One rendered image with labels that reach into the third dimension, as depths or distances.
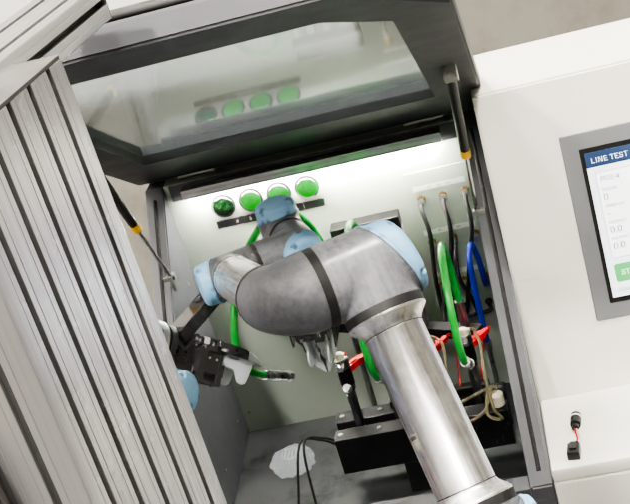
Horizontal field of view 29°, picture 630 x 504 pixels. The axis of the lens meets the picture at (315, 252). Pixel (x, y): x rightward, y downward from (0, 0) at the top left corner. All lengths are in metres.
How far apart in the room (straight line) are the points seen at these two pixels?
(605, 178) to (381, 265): 0.71
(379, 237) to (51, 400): 0.70
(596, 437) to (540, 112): 0.59
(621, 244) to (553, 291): 0.15
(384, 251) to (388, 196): 0.84
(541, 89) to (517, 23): 1.56
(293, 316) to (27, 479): 0.60
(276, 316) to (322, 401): 1.09
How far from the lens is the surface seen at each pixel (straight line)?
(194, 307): 2.15
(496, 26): 3.79
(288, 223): 2.09
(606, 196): 2.26
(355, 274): 1.64
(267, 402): 2.75
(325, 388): 2.72
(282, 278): 1.65
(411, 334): 1.65
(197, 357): 2.11
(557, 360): 2.33
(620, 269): 2.29
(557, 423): 2.28
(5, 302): 1.05
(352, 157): 2.43
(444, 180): 2.47
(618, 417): 2.27
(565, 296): 2.30
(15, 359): 1.08
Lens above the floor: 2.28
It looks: 24 degrees down
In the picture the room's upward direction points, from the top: 17 degrees counter-clockwise
